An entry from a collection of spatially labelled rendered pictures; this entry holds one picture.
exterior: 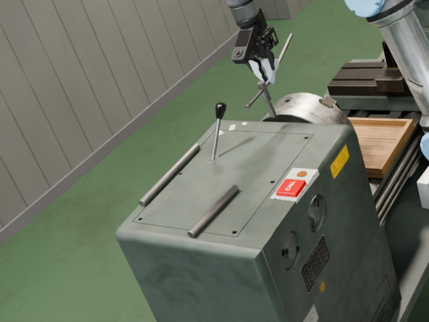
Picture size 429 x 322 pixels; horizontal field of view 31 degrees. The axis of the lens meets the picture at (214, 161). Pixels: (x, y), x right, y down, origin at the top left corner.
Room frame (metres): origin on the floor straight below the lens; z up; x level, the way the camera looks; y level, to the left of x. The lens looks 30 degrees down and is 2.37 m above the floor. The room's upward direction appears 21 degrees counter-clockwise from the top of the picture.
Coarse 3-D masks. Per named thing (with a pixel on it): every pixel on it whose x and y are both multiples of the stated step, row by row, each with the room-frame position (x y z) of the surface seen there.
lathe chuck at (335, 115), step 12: (288, 96) 2.18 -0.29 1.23; (300, 96) 2.14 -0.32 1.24; (312, 96) 2.13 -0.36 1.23; (276, 108) 2.14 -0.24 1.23; (300, 108) 2.08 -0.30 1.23; (312, 108) 2.07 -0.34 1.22; (324, 108) 2.07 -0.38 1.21; (336, 108) 2.08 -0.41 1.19; (324, 120) 2.03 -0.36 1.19; (336, 120) 2.04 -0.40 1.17; (348, 120) 2.06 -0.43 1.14
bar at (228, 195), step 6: (234, 186) 1.73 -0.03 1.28; (228, 192) 1.71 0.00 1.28; (234, 192) 1.71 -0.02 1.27; (222, 198) 1.69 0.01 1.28; (228, 198) 1.69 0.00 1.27; (216, 204) 1.67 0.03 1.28; (222, 204) 1.68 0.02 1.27; (210, 210) 1.66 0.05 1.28; (216, 210) 1.66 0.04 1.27; (204, 216) 1.64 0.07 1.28; (210, 216) 1.64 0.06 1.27; (198, 222) 1.63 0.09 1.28; (204, 222) 1.63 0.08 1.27; (192, 228) 1.61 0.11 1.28; (198, 228) 1.61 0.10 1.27; (192, 234) 1.60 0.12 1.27
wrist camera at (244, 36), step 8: (240, 32) 2.00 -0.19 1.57; (248, 32) 1.98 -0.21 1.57; (256, 32) 1.99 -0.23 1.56; (240, 40) 1.98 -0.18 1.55; (248, 40) 1.96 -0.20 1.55; (240, 48) 1.96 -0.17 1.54; (248, 48) 1.95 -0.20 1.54; (232, 56) 1.95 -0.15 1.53; (240, 56) 1.93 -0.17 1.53; (248, 56) 1.94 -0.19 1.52
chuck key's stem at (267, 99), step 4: (260, 84) 1.96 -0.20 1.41; (264, 84) 1.96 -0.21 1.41; (260, 88) 1.96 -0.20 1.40; (264, 88) 1.96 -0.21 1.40; (264, 92) 1.96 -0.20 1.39; (268, 92) 1.97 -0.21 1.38; (264, 96) 1.96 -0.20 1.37; (268, 96) 1.96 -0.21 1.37; (264, 100) 1.96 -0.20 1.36; (268, 100) 1.96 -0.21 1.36; (268, 104) 1.96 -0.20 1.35; (268, 108) 1.96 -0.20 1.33; (272, 108) 1.96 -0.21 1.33; (272, 112) 1.96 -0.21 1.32; (272, 116) 1.96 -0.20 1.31
